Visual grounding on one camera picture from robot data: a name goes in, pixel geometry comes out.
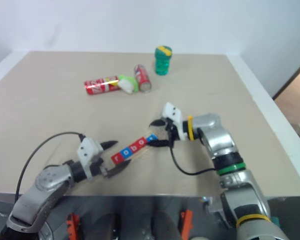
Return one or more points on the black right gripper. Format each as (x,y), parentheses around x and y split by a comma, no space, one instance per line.
(172,132)

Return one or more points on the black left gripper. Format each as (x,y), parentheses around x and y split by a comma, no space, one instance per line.
(97,170)

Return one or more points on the red letter block r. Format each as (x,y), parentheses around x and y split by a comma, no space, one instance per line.
(116,158)

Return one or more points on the blue letter block t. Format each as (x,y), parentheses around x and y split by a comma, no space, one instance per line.
(151,138)

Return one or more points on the blue letter block o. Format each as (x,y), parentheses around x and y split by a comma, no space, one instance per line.
(125,153)

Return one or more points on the red letter block o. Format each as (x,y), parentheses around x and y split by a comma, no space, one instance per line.
(141,142)

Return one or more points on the red letter block b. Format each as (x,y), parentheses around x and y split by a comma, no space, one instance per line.
(133,148)

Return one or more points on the wooden letter tray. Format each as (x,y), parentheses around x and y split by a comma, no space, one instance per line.
(143,153)

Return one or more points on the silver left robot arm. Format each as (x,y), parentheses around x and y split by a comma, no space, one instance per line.
(40,190)

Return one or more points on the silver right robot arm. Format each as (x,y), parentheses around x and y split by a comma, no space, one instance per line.
(230,162)

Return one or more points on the red soda can silver end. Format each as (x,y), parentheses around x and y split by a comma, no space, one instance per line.
(142,78)

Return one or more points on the green and white plastic toy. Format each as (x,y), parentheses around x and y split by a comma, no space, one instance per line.
(127,85)

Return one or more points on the green plastic bottle yellow lid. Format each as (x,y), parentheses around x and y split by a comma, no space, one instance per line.
(162,62)

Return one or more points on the red soda can yellow end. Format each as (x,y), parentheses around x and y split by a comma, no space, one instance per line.
(101,86)

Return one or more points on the orange plastic object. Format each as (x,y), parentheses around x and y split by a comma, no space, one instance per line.
(186,221)
(72,226)

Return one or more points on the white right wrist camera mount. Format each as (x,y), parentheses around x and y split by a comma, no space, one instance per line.
(175,112)

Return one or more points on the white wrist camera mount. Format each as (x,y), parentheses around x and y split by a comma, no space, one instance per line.
(88,148)
(175,112)

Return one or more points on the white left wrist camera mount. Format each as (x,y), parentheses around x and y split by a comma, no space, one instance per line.
(88,148)

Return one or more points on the dark brown door frame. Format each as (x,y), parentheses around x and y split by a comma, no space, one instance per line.
(291,77)

